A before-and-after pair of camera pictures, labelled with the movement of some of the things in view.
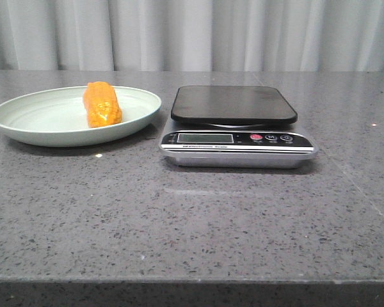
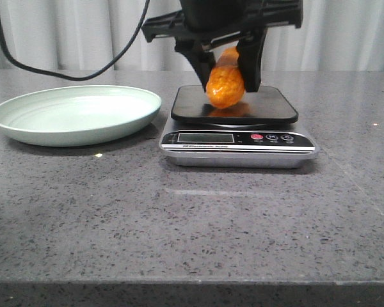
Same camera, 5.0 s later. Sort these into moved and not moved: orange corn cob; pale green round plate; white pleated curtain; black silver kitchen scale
Moved: orange corn cob
Not moved: white pleated curtain; black silver kitchen scale; pale green round plate
